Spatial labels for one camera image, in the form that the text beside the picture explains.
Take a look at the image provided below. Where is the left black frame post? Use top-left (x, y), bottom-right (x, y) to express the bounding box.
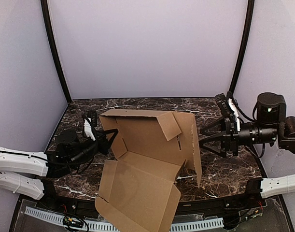
top-left (40, 0), bottom-right (72, 105)

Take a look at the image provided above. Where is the right black frame post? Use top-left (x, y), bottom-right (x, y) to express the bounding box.
top-left (227, 0), bottom-right (255, 94)

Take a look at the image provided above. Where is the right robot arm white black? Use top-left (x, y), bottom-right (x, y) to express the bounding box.
top-left (199, 92), bottom-right (295, 159)

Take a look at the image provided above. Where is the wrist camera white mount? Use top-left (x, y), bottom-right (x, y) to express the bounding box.
top-left (82, 110), bottom-right (97, 141)
top-left (215, 91), bottom-right (241, 132)

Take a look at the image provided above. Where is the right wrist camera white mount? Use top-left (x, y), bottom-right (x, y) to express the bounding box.
top-left (215, 91), bottom-right (241, 132)

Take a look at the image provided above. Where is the left small circuit board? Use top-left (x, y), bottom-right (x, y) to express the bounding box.
top-left (62, 216), bottom-right (84, 229)

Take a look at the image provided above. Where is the white slotted cable duct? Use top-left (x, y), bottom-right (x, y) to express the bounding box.
top-left (24, 206), bottom-right (224, 232)

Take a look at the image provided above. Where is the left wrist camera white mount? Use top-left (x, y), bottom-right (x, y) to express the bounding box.
top-left (82, 110), bottom-right (97, 141)

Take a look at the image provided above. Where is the brown cardboard box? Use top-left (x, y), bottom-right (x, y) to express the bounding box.
top-left (95, 109), bottom-right (202, 232)

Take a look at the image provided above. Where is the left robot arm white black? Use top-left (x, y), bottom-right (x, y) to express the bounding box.
top-left (0, 129), bottom-right (118, 200)

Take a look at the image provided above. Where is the right small circuit board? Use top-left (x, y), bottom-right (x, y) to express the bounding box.
top-left (240, 209), bottom-right (264, 221)

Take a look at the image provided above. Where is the black front frame rail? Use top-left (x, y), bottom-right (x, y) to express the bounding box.
top-left (38, 190), bottom-right (268, 218)

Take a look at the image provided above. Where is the small circuit board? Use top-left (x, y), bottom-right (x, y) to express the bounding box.
top-left (62, 216), bottom-right (84, 229)
top-left (240, 209), bottom-right (264, 221)

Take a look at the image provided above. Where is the black frame post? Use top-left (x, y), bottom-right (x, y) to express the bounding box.
top-left (40, 0), bottom-right (72, 105)
top-left (227, 0), bottom-right (255, 94)

